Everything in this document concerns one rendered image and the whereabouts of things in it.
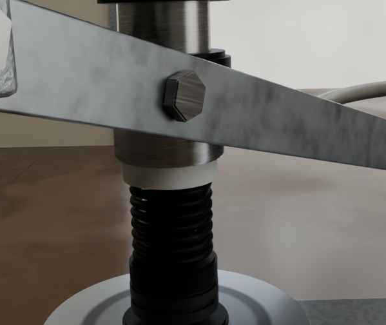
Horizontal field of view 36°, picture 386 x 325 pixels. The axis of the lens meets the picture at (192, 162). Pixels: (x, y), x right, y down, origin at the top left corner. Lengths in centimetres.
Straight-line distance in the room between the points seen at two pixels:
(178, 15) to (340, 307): 31
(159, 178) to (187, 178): 2
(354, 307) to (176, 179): 24
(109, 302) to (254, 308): 12
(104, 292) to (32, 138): 497
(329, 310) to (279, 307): 7
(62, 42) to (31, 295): 238
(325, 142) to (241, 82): 13
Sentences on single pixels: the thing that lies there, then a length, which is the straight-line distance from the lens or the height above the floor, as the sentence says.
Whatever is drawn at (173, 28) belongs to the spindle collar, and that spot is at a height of 113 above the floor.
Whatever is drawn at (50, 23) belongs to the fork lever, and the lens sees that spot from 29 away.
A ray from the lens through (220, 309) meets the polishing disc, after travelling 49.
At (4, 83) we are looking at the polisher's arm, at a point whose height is 111.
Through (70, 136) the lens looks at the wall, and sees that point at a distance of 540.
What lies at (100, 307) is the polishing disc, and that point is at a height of 90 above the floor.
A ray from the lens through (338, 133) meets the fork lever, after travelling 52.
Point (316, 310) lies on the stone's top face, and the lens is 57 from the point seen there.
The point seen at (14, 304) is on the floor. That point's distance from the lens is 259.
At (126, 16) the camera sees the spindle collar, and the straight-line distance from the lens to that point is 41.
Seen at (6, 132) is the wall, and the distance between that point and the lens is 555.
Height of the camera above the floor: 114
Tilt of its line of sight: 14 degrees down
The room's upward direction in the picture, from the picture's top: 2 degrees counter-clockwise
